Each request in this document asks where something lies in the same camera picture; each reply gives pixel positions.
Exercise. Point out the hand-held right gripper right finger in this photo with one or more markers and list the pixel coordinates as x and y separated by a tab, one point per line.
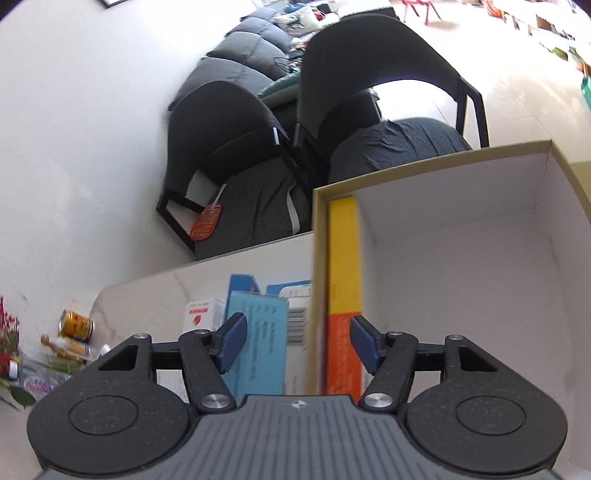
362	341

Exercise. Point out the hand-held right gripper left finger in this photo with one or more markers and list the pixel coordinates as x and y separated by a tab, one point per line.
233	339

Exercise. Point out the long teal box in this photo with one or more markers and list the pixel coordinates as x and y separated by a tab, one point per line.
261	332

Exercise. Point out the cardboard box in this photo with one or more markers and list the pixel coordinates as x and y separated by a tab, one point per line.
461	277

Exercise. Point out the white box red label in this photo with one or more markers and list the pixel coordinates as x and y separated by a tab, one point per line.
203	314

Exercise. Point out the long blue box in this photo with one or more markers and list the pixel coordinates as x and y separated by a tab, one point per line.
242	282

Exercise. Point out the white box with barcode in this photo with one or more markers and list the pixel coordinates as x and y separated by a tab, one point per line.
298	364

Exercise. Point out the long yellow orange box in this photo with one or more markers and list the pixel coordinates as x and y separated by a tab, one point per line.
344	258

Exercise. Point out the orange hang tag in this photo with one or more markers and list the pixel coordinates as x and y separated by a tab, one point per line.
207	224

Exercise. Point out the dark checked seat cushion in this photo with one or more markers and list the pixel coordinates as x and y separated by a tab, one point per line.
258	207
392	147

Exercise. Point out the gold drink can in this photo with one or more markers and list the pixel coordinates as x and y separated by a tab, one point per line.
76	325

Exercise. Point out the small brown glass bottle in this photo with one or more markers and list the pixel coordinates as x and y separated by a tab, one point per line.
67	348

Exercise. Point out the clear plastic water bottle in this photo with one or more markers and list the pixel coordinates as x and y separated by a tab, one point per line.
39	381

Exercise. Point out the black chair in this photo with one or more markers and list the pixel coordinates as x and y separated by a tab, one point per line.
369	50
221	120

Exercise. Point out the red orange flower bouquet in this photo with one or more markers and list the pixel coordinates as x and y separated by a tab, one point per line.
9	332

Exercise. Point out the grey sofa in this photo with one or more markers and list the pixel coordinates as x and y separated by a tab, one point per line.
231	60

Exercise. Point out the pile of clothes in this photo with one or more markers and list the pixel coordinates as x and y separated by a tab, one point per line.
300	21

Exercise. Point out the red child chair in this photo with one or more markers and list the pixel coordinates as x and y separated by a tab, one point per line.
422	8

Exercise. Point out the white low cabinet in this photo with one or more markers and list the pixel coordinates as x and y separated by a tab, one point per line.
545	27

